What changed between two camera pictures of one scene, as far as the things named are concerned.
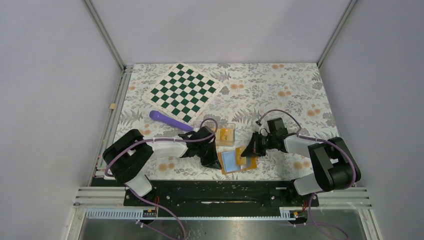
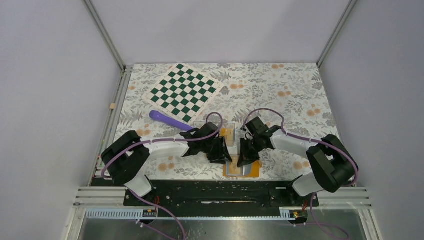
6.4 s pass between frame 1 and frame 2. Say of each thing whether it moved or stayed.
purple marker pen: stayed
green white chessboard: stayed
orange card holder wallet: moved
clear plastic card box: stayed
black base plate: stayed
